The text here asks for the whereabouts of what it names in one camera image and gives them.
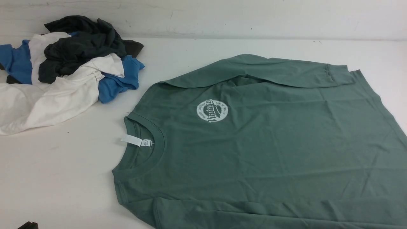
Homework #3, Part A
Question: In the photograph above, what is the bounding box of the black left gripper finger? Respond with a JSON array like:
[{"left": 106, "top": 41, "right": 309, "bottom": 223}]
[{"left": 18, "top": 221, "right": 39, "bottom": 229}]

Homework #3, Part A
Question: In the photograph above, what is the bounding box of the white shirt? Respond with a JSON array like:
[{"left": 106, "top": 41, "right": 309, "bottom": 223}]
[{"left": 0, "top": 32, "right": 124, "bottom": 135}]

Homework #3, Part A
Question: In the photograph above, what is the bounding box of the blue shirt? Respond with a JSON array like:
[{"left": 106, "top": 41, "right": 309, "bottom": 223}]
[{"left": 1, "top": 40, "right": 144, "bottom": 103}]

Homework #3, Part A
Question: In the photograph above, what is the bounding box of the green long-sleeved shirt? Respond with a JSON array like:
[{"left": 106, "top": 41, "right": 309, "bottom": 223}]
[{"left": 112, "top": 54, "right": 407, "bottom": 229}]

